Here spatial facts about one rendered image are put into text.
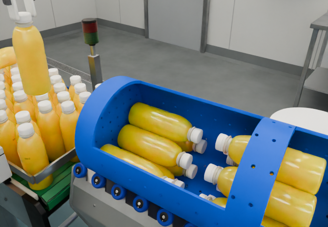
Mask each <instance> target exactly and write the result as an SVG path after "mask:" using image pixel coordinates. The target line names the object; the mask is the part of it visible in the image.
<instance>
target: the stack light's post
mask: <svg viewBox="0 0 328 227"><path fill-rule="evenodd" d="M88 61H89V68H90V75H91V82H92V89H93V91H94V90H95V85H97V84H100V83H102V82H103V79H102V71H101V63H100V56H99V55H97V54H96V55H95V56H91V55H89V56H88Z"/></svg>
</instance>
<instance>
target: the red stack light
mask: <svg viewBox="0 0 328 227"><path fill-rule="evenodd" d="M82 30H83V32H85V33H94V32H97V31H98V27H97V21H96V22H95V23H82Z"/></svg>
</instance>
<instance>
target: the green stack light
mask: <svg viewBox="0 0 328 227"><path fill-rule="evenodd" d="M83 37H84V43H85V44H97V43H98V42H99V34H98V31H97V32H94V33H85V32H83Z"/></svg>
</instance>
